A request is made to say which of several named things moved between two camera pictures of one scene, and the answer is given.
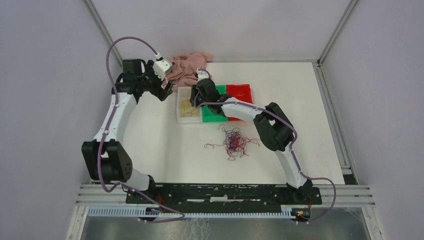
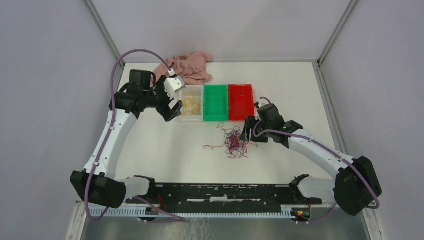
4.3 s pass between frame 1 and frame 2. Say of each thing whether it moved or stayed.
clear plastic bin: stayed
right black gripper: moved
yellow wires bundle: stayed
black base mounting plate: stayed
